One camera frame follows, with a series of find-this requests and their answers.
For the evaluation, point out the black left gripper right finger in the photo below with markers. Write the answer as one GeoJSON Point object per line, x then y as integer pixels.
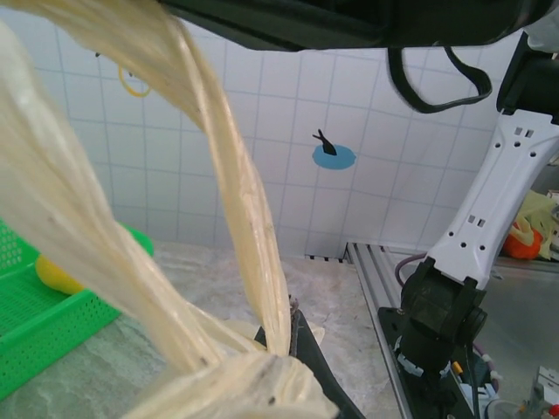
{"type": "Point", "coordinates": [319, 375]}

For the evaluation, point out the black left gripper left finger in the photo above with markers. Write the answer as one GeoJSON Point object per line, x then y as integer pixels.
{"type": "Point", "coordinates": [273, 338]}

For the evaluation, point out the beige cloth bag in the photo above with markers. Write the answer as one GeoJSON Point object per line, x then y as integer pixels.
{"type": "Point", "coordinates": [65, 209]}

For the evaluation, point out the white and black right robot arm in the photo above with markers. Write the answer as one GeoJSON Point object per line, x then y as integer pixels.
{"type": "Point", "coordinates": [489, 209]}

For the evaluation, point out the yellow fake mango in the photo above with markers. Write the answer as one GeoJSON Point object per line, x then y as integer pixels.
{"type": "Point", "coordinates": [59, 277]}

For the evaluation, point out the blue circle tail sticker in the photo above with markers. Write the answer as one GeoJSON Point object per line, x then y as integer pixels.
{"type": "Point", "coordinates": [336, 157]}

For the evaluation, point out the green plastic basket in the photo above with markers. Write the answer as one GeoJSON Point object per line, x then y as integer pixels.
{"type": "Point", "coordinates": [39, 331]}

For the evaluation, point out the orange object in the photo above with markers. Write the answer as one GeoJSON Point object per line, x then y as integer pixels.
{"type": "Point", "coordinates": [522, 244]}

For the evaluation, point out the yellow cloth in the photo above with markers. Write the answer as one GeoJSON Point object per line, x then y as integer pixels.
{"type": "Point", "coordinates": [539, 214]}

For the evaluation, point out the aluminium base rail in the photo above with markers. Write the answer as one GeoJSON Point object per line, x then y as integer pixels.
{"type": "Point", "coordinates": [375, 279]}

